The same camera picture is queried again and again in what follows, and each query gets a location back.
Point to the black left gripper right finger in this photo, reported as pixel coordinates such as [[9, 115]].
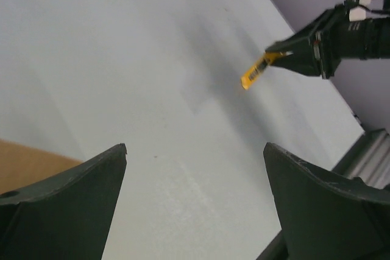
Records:
[[324, 215]]

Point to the yellow utility knife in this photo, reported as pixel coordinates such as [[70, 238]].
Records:
[[250, 76]]

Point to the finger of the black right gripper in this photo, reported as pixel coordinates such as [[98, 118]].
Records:
[[299, 63], [302, 41]]

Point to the brown cardboard express box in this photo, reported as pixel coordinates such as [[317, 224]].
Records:
[[22, 165]]

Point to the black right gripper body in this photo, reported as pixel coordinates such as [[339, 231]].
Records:
[[323, 32]]

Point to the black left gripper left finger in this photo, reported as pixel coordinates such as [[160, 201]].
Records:
[[65, 216]]

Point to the aluminium frame rail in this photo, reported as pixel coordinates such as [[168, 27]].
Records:
[[367, 159]]

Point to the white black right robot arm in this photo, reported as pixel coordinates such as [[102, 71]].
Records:
[[360, 40]]

